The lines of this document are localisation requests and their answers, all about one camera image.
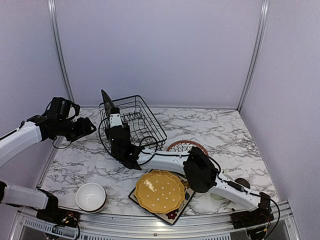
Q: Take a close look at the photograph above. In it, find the black square floral plate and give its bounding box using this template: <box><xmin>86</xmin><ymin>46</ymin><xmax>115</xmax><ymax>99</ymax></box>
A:
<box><xmin>101</xmin><ymin>89</ymin><xmax>120</xmax><ymax>118</ymax></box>

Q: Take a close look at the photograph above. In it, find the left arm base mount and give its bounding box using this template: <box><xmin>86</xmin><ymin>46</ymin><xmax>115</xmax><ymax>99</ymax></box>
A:
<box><xmin>36</xmin><ymin>198</ymin><xmax>80</xmax><ymax>228</ymax></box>

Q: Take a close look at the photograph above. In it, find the light green mug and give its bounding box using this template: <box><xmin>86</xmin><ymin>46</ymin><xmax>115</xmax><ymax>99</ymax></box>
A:
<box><xmin>210</xmin><ymin>170</ymin><xmax>234</xmax><ymax>201</ymax></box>

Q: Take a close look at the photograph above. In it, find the white square floral plate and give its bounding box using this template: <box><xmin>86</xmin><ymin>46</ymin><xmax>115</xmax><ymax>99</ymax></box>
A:
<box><xmin>128</xmin><ymin>173</ymin><xmax>195</xmax><ymax>226</ymax></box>

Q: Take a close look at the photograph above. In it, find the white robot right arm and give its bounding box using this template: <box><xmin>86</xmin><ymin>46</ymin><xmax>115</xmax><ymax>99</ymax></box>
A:
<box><xmin>107</xmin><ymin>125</ymin><xmax>272</xmax><ymax>224</ymax></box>

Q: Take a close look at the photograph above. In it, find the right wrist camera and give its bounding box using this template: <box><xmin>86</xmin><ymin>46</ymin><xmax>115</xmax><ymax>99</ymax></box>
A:
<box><xmin>109</xmin><ymin>113</ymin><xmax>123</xmax><ymax>129</ymax></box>

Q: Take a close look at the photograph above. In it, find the round brown rim floral plate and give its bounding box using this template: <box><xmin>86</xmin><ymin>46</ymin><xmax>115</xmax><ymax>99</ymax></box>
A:
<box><xmin>166</xmin><ymin>140</ymin><xmax>208</xmax><ymax>155</ymax></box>

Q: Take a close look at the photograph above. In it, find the aluminium frame rail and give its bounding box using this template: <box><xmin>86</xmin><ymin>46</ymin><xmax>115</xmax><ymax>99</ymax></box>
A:
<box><xmin>9</xmin><ymin>197</ymin><xmax>301</xmax><ymax>240</ymax></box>

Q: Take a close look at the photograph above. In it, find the black wire dish rack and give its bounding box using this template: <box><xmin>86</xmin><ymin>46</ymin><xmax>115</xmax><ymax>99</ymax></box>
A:
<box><xmin>99</xmin><ymin>95</ymin><xmax>167</xmax><ymax>154</ymax></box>

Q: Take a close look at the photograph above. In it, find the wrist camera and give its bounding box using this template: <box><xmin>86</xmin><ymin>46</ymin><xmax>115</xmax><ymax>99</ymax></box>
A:
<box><xmin>109</xmin><ymin>113</ymin><xmax>123</xmax><ymax>129</ymax></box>
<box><xmin>44</xmin><ymin>97</ymin><xmax>81</xmax><ymax>122</ymax></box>

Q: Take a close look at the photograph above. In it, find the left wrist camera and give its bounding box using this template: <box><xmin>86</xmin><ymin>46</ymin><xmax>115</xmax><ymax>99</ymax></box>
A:
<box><xmin>44</xmin><ymin>97</ymin><xmax>81</xmax><ymax>122</ymax></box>

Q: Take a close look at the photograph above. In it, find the white ceramic bowl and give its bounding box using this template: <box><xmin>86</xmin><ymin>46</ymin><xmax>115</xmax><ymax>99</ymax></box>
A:
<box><xmin>75</xmin><ymin>182</ymin><xmax>107</xmax><ymax>213</ymax></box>

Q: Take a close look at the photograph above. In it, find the yellow polka dot plate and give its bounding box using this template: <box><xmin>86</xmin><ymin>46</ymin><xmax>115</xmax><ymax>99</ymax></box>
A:
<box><xmin>134</xmin><ymin>170</ymin><xmax>186</xmax><ymax>214</ymax></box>

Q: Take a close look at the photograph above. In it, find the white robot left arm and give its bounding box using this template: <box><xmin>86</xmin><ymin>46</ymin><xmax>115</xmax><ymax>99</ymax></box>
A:
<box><xmin>0</xmin><ymin>115</ymin><xmax>97</xmax><ymax>223</ymax></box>

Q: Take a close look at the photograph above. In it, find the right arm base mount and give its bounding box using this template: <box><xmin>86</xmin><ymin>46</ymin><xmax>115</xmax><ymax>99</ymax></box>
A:
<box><xmin>230</xmin><ymin>208</ymin><xmax>275</xmax><ymax>229</ymax></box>

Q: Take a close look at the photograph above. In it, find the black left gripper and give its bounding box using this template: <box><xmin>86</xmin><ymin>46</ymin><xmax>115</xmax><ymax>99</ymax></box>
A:
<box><xmin>56</xmin><ymin>116</ymin><xmax>96</xmax><ymax>142</ymax></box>

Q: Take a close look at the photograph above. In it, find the brown grey metal-lined cup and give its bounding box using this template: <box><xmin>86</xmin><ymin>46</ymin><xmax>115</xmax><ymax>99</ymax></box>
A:
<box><xmin>234</xmin><ymin>177</ymin><xmax>251</xmax><ymax>189</ymax></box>

